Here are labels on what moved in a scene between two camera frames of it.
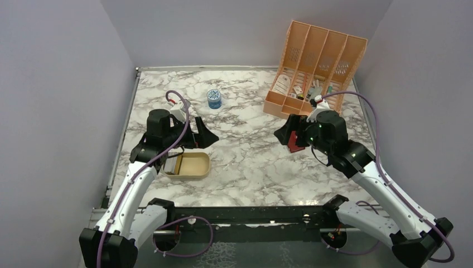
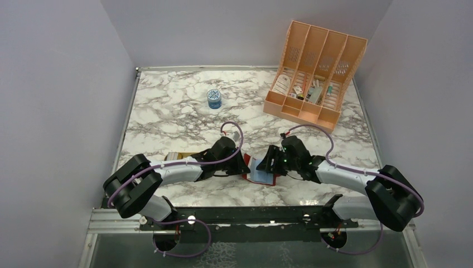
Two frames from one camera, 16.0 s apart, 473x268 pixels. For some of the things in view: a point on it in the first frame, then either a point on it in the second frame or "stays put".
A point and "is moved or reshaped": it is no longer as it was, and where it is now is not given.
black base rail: (207, 225) stays put
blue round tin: (214, 99) stays put
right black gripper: (294, 122) to (274, 152)
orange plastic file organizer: (315, 62) stays put
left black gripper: (203, 138) to (241, 167)
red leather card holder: (292, 142) is moved or reshaped
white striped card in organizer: (282, 84) stays put
